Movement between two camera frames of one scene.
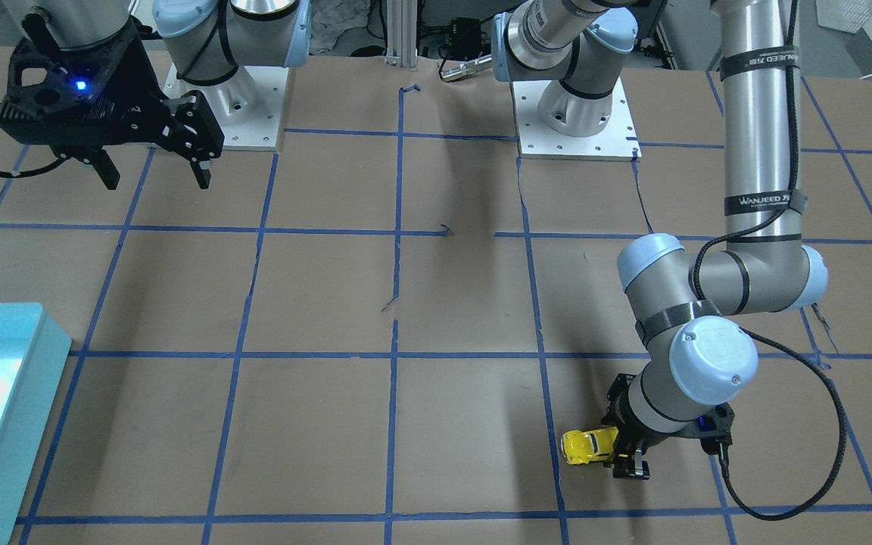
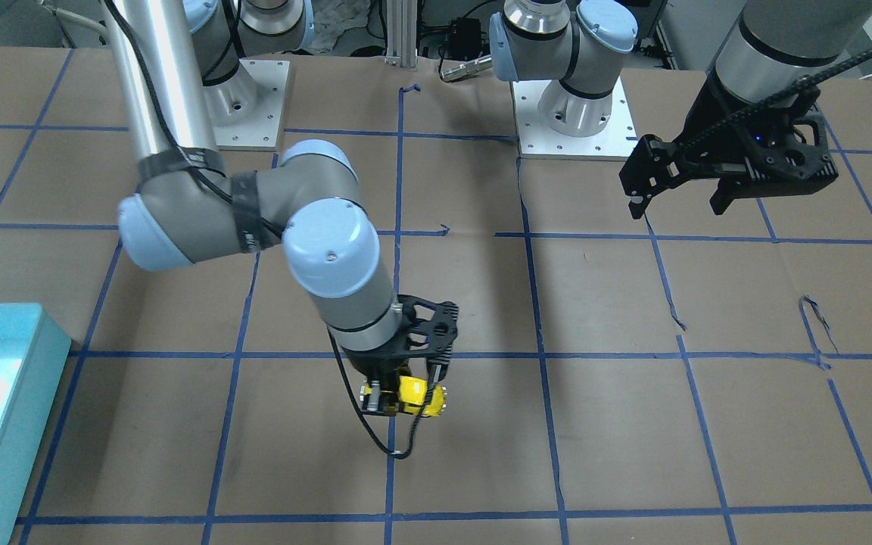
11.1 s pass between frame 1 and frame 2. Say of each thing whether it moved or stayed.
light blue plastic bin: stayed
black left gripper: moved
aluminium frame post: stayed
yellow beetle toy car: moved
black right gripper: moved
